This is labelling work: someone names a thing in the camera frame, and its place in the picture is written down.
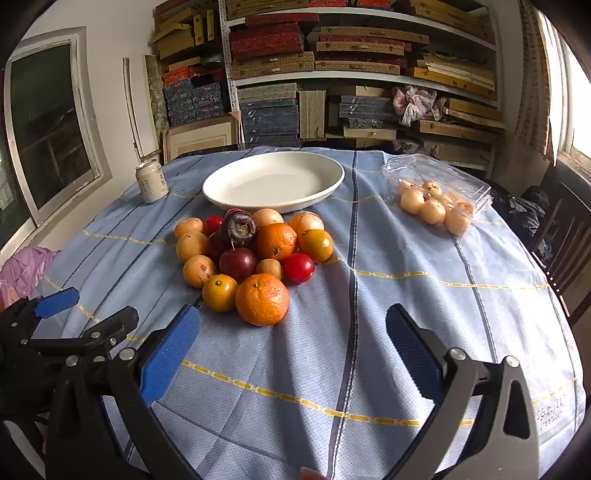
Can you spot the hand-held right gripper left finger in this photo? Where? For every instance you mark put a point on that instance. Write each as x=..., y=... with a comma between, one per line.
x=171, y=353

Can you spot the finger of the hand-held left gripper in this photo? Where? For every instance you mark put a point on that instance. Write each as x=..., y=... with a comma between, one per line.
x=57, y=302
x=111, y=328

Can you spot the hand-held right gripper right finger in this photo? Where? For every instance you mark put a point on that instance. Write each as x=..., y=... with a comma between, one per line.
x=411, y=355

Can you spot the small yellow-orange citrus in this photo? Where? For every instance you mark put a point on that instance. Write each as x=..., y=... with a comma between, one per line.
x=219, y=292
x=316, y=245

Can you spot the dark red plum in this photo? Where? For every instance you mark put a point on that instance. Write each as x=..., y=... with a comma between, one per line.
x=214, y=249
x=237, y=264

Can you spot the small tan round fruit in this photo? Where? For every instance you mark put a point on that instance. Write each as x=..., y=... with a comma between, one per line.
x=269, y=268

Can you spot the bright red round fruit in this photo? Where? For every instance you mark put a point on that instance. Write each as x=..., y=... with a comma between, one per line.
x=212, y=225
x=298, y=267

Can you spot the dark purple mangosteen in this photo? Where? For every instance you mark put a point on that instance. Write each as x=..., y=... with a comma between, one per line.
x=238, y=227

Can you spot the white ceramic plate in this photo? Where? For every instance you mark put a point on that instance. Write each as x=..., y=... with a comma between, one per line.
x=273, y=182

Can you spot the pile of pale fruits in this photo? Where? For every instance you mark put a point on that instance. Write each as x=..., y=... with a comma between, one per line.
x=433, y=211

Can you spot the pink purple cloth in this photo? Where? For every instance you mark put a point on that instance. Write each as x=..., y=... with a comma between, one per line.
x=23, y=274

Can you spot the blue striped tablecloth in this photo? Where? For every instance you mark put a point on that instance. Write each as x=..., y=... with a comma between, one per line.
x=323, y=369

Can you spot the white drink can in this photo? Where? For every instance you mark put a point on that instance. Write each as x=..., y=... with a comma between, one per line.
x=151, y=182

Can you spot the dark glass window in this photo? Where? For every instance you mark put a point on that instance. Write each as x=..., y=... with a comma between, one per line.
x=51, y=129

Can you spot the dark clothing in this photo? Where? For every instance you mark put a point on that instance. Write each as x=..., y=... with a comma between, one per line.
x=524, y=210

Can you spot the clear plastic clamshell container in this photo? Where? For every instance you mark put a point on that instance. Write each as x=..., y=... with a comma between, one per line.
x=443, y=173

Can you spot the dark wooden chair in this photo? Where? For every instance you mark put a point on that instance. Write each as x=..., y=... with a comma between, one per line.
x=565, y=230

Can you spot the white long stick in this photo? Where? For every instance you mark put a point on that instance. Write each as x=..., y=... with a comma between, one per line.
x=131, y=110

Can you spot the grey marbled slab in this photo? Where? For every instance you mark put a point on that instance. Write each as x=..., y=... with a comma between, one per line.
x=156, y=97

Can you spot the pink plastic bag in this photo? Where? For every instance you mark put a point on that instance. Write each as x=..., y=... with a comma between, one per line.
x=413, y=104

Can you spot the metal shelving rack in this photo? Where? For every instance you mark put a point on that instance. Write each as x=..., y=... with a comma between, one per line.
x=351, y=75

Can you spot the bright window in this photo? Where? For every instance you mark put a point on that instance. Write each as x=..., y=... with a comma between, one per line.
x=575, y=92

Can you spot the beige picture frame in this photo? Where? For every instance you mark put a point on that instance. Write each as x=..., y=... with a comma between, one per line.
x=201, y=136

